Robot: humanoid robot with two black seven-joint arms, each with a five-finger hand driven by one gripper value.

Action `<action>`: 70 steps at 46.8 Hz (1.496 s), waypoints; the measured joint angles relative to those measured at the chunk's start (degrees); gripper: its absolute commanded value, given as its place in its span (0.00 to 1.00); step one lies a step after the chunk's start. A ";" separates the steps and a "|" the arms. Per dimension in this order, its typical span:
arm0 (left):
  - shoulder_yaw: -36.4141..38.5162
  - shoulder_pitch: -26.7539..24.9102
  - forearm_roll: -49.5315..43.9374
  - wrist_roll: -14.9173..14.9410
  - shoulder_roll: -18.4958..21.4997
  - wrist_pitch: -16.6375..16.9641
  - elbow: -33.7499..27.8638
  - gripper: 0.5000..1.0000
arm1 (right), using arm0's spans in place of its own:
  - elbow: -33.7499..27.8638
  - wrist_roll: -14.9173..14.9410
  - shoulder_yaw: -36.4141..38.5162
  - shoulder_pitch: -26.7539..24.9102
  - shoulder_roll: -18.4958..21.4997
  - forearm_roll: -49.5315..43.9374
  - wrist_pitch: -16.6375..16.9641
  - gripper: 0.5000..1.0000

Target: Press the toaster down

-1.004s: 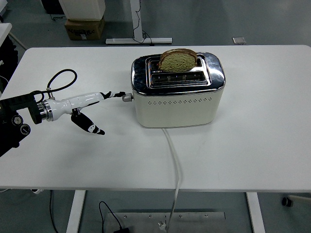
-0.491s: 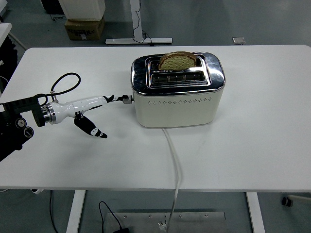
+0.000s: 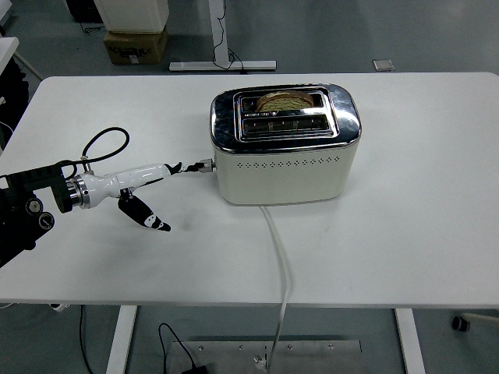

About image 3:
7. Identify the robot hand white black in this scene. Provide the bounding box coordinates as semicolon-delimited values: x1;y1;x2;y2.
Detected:
83;161;206;233

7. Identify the cream and chrome toaster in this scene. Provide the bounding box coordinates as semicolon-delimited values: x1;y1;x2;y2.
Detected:
209;83;363;206

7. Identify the brown cardboard box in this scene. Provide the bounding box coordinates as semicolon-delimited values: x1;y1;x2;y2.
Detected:
103;26;169;65

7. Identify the white desk leg with foot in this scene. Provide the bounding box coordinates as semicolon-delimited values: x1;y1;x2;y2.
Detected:
168;0;278;72

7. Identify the black equipment beside table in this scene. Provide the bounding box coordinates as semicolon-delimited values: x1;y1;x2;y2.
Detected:
0;58;30;151

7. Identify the white table leg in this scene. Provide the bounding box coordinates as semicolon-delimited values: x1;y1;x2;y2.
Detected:
104;305;138;374
393;307;426;374

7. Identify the white cabinet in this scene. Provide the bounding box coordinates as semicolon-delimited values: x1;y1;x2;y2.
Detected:
94;0;171;34

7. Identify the brown bread slice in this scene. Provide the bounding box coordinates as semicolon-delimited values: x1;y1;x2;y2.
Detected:
256;90;315;111

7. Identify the black case on floor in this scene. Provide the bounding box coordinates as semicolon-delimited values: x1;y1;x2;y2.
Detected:
65;0;104;24

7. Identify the white side table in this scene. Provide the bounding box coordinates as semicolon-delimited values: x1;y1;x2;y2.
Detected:
0;36;44;81

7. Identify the grey metal plate with screws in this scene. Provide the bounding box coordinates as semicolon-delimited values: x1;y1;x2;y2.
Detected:
171;340;363;374

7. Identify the chair base with black caster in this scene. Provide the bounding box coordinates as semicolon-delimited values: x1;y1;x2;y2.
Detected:
451;311;499;333

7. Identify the white toaster power cord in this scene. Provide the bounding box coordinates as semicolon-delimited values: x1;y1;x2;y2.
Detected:
253;205;294;373

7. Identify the thin black hanging cable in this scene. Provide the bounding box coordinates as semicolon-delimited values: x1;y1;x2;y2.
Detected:
79;305;96;374

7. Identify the thin black cable on desk leg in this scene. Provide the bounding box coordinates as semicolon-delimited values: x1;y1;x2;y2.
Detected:
212;0;246;74

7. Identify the black cable with power adapter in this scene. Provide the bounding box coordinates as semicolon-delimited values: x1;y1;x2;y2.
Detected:
157;322;210;374

